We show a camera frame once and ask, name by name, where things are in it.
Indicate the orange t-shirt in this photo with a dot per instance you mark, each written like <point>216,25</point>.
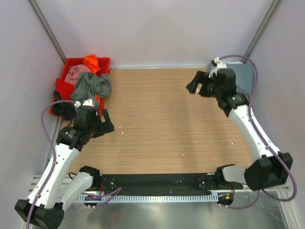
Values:
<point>91,62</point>

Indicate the grey slotted cable duct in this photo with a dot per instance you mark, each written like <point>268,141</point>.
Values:
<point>147,199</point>

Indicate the black t-shirt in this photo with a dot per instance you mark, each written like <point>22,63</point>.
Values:
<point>64,110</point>

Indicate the red t-shirt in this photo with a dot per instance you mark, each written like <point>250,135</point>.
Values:
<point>64,89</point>

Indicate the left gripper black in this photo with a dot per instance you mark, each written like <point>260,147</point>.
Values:
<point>105,127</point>

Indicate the pink t-shirt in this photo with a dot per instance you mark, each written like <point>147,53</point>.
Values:
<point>74,72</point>

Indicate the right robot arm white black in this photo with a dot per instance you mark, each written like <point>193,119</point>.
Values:
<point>270,165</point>

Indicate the dark grey t-shirt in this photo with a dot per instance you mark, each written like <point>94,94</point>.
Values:
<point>89,85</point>

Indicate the blue-grey t-shirt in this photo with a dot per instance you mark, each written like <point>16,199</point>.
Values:
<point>244,76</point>

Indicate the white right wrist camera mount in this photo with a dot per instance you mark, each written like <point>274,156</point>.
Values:
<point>216,64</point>

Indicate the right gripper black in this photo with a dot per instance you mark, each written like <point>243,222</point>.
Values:
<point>199,78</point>

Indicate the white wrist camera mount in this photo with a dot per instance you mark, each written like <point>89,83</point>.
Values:
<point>216,64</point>
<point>88,102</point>

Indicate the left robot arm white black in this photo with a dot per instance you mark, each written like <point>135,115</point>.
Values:
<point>45,206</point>

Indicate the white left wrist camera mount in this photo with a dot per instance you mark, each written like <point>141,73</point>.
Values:
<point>88,102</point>

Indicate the red plastic bin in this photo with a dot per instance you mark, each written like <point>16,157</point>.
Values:
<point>104,64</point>

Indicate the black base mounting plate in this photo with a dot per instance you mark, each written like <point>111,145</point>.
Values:
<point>192,184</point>

